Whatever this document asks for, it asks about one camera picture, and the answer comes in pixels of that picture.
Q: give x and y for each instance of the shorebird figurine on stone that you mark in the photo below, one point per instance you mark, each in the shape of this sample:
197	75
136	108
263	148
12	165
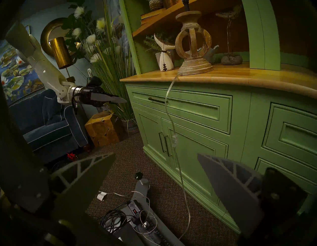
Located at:
231	59

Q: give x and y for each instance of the tall ornamental grass plant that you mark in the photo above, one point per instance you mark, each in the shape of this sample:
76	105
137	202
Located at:
109	64

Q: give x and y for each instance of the carved wooden table lamp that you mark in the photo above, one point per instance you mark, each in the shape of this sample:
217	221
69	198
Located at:
195	65

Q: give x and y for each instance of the black power strip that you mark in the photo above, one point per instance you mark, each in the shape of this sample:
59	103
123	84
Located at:
137	210

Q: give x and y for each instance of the blue wall painting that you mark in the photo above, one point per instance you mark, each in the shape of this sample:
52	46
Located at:
116	15

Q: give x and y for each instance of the water lily painting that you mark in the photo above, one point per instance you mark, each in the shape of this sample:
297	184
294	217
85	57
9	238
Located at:
17	72

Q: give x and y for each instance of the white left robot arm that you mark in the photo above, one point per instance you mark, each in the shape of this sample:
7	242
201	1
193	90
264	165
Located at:
42	65

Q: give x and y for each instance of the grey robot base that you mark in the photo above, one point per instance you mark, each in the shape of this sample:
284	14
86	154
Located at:
142	191

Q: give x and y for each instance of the white whale tail figurine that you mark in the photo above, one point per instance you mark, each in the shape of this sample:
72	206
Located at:
164	58

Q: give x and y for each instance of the green cabinet with wooden shelves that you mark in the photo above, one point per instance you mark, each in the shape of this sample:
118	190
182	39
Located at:
223	111

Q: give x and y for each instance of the old hardcover book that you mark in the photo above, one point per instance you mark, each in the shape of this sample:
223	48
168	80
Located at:
153	14

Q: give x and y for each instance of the bowl of shells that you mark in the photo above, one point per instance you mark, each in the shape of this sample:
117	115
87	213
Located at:
213	53

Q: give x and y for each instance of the green plant in grey pot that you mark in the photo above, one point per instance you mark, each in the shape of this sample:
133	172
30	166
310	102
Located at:
152	46

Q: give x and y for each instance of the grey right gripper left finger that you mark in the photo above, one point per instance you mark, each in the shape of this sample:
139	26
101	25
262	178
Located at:
79	191

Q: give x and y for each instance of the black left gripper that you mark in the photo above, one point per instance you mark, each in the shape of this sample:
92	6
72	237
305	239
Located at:
85	95

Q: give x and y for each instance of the yellow wood stump table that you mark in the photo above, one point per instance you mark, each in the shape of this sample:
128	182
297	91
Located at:
104	131

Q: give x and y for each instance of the gold cylinder lamp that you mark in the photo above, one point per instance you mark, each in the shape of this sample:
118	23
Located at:
60	52

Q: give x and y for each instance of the small red tool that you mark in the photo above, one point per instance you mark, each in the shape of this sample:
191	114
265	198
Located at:
71	156

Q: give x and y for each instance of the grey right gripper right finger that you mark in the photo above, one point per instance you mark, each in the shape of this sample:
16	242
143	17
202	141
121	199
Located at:
235	193

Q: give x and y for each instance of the blue sofa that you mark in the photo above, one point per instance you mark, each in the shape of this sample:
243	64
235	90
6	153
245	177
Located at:
49	126

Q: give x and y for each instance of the plant in woven basket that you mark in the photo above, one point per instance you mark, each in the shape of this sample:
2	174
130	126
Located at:
156	3

